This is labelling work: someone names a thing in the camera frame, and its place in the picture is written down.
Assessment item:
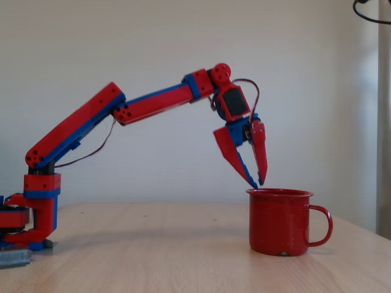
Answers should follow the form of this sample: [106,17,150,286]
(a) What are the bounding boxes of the red enamel mug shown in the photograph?
[246,188,334,257]

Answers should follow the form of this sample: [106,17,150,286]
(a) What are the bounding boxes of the beige curtain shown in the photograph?
[375,0,391,242]

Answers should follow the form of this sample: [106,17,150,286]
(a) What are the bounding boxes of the grey metal clamp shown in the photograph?
[0,248,33,270]

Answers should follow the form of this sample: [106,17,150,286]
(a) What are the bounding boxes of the red white gripper servo cable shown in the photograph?
[233,78,261,120]

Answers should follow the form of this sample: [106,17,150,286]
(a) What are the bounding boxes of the red white arm servo cable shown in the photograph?
[54,117,119,169]

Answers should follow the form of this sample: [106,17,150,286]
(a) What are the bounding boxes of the black cable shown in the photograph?
[353,0,391,25]

